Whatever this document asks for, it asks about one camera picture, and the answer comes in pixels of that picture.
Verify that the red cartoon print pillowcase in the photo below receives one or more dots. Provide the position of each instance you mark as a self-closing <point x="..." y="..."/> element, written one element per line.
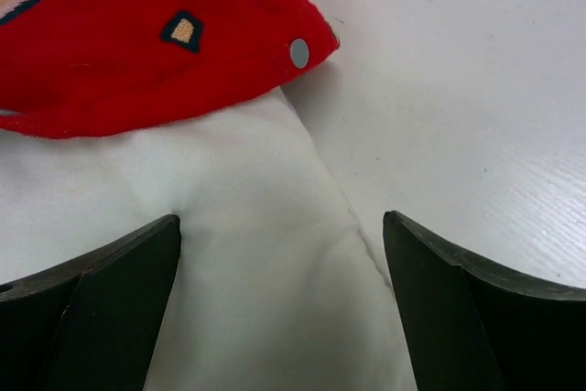
<point x="95" y="68"/>

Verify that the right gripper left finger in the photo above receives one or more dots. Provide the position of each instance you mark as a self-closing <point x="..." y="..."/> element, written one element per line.
<point x="91" y="323"/>

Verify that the white pillow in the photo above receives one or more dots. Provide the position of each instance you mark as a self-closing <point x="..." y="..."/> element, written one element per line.
<point x="279" y="287"/>

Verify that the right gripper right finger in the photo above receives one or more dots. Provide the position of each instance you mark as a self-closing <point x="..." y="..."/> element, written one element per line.
<point x="474" y="324"/>

